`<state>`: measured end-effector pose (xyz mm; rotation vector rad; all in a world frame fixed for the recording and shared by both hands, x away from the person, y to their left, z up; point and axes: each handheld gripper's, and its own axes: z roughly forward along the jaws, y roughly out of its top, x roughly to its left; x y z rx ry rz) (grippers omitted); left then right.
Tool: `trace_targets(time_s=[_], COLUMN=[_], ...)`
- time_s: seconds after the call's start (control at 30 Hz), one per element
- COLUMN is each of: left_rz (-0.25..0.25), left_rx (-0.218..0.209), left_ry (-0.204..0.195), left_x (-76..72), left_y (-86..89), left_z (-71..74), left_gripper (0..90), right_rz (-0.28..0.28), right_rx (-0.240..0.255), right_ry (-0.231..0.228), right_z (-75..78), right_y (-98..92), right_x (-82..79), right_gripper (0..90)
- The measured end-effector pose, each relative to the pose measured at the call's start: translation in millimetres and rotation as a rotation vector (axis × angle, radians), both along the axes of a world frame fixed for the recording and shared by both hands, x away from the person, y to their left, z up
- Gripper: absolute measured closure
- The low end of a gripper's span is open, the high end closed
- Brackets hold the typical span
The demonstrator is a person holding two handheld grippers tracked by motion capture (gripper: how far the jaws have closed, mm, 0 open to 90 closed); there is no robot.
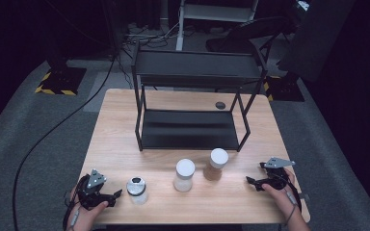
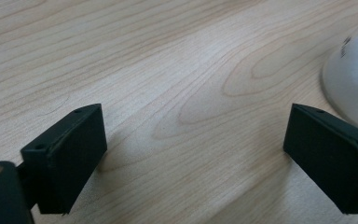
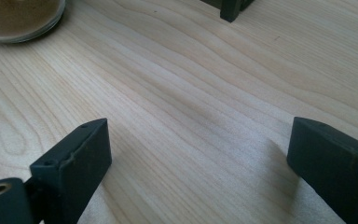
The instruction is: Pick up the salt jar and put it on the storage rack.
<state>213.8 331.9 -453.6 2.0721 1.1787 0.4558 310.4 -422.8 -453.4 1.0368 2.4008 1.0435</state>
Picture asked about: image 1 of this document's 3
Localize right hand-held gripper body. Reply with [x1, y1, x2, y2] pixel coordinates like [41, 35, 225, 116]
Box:
[259, 156, 297, 191]

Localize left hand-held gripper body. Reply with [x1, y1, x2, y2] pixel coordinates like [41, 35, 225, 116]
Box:
[76, 168, 110, 210]

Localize small glass jar silver lid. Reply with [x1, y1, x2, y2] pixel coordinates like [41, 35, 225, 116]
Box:
[125, 176, 149, 206]

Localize white-lidded jar of brown powder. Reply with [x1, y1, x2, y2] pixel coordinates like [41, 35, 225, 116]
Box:
[203, 147, 229, 182]

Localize white-lidded jar of white powder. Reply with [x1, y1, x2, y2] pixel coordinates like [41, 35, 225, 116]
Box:
[172, 158, 197, 193]

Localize black two-tier metal rack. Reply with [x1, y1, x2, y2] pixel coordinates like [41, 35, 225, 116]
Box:
[130, 42, 269, 153]

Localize person's right hand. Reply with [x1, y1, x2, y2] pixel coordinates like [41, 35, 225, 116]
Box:
[261, 169, 300, 218]

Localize person's left hand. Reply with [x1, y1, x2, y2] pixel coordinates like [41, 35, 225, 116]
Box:
[67, 189, 110, 230]

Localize black yellow-striped stand base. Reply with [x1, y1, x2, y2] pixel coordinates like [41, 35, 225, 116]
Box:
[34, 66, 88, 96]
[262, 75, 305, 103]

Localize large grey panel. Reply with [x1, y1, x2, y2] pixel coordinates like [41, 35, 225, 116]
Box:
[276, 0, 356, 83]

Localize black chair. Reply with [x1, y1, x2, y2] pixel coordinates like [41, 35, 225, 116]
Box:
[205, 15, 292, 54]

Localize lit monitor screen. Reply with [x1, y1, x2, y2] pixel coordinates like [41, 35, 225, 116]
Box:
[293, 0, 312, 13]

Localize right hand-held gripper cable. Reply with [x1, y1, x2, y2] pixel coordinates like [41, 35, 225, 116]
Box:
[277, 172, 303, 227]

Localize hand-held gripper cable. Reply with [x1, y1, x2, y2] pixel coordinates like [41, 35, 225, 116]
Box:
[62, 174, 90, 231]
[277, 172, 303, 227]

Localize left hand-held gripper cable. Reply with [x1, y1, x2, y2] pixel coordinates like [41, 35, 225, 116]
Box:
[62, 174, 90, 231]

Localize long black floor cable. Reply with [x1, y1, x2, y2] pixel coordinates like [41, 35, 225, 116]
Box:
[12, 54, 117, 231]

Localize tangle of floor cables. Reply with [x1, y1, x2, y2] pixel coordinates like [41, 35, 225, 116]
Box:
[121, 22, 181, 49]

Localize white metal stand frame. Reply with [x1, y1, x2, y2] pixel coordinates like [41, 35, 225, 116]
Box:
[175, 0, 259, 52]

